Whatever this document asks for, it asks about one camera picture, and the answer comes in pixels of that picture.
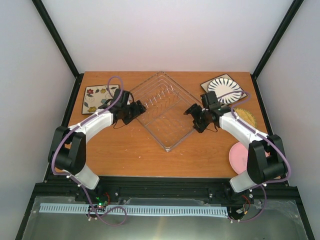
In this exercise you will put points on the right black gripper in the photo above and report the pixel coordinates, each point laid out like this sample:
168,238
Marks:
193,110

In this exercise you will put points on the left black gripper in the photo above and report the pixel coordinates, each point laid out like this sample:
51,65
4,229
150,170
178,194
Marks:
138,110

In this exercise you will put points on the wire metal dish rack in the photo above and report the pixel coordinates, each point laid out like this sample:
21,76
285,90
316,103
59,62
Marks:
165,101

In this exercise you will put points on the square floral plate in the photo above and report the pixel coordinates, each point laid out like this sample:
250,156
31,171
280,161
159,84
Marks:
95,96

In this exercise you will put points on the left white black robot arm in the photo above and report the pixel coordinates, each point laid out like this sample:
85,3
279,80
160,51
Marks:
67,154

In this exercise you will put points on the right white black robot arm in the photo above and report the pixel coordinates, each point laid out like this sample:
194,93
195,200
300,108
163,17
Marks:
266,160

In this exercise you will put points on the square dark rimmed plate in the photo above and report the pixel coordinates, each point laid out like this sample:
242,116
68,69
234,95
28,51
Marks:
205,84

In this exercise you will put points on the round striped white plate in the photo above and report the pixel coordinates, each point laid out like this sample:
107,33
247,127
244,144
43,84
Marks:
226,90

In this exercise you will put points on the round woven bamboo plate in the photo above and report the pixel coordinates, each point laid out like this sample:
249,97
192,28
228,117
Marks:
246,116

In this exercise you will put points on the pink round plate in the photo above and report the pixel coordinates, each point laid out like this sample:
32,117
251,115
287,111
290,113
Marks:
238,157

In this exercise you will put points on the left circuit board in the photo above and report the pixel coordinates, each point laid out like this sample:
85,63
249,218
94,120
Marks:
103,200

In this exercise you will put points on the circuit board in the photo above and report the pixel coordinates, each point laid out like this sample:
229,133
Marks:
246,206
103,200

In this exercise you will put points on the right circuit board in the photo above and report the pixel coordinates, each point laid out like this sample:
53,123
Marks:
246,206

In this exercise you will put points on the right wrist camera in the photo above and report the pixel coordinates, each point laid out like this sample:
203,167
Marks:
210,99

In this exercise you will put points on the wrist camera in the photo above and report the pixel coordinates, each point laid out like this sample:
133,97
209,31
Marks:
210,99
121,98

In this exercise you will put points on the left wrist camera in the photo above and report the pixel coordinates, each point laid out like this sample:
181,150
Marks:
121,98

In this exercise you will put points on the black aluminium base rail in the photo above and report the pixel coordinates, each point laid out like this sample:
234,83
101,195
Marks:
213,191

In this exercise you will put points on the right black frame post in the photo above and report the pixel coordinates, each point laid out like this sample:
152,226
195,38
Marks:
283,26

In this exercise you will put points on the black frame post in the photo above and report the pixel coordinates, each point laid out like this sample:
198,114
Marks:
283,26
43,13

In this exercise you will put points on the left black frame post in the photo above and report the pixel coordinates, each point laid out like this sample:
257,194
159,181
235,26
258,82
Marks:
43,13

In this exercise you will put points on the grey slotted cable duct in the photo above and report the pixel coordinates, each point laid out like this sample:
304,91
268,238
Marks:
136,210

